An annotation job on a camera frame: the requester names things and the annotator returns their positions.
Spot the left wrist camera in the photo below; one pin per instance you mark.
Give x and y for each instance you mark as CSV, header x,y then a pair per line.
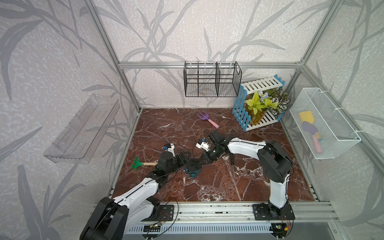
x,y
169,148

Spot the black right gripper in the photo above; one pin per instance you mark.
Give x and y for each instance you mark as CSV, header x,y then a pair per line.
x,y
206,160

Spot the purple rake pink handle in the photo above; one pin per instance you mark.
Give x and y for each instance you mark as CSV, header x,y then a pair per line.
x,y
205,117

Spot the purple trowel pink handle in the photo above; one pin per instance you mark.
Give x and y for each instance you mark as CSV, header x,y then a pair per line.
x,y
310,128

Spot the clear plastic wall shelf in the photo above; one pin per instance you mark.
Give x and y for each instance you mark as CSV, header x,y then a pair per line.
x,y
79,140

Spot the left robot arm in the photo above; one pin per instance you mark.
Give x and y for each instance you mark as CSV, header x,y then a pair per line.
x,y
112,218

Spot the blue white slatted crate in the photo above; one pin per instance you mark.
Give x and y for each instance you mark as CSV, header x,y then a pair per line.
x,y
246,89

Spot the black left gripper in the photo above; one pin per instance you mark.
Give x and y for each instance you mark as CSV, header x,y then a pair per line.
x,y
182,162

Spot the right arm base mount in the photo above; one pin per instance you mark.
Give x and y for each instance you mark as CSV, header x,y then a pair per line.
x,y
269,212

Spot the yellow sponge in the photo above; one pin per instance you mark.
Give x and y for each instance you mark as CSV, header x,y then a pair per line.
x,y
307,116

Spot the aluminium front rail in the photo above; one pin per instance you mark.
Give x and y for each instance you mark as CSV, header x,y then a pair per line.
x,y
248,212

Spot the black wire basket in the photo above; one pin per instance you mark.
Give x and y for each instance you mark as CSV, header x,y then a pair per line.
x,y
210,80

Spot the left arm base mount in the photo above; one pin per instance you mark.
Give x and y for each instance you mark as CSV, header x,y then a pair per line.
x,y
161,212

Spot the green rake wooden handle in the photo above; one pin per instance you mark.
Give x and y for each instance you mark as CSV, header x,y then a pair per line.
x,y
137,163

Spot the white mesh basket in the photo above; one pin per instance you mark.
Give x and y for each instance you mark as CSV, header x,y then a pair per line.
x,y
335,134

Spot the green potted plant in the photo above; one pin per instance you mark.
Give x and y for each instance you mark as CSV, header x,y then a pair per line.
x,y
273,100

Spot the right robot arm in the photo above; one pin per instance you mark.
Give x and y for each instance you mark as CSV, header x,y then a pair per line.
x,y
275,162

